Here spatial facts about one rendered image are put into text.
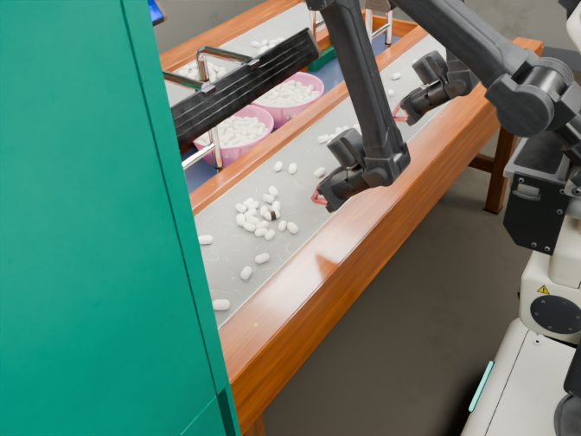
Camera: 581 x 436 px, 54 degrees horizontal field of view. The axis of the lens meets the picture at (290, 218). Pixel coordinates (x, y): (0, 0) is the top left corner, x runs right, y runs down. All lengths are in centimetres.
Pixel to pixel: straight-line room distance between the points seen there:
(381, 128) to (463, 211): 166
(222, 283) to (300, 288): 18
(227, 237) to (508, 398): 86
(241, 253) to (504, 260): 138
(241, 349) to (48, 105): 70
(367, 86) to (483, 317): 138
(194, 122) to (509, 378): 110
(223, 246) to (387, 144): 51
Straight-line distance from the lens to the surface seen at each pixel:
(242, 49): 239
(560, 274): 123
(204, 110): 122
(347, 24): 99
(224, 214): 148
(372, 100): 104
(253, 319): 117
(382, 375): 203
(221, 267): 133
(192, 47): 240
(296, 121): 179
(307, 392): 198
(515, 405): 169
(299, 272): 126
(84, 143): 59
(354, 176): 117
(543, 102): 87
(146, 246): 70
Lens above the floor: 165
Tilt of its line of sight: 39 degrees down
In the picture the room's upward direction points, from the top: 4 degrees counter-clockwise
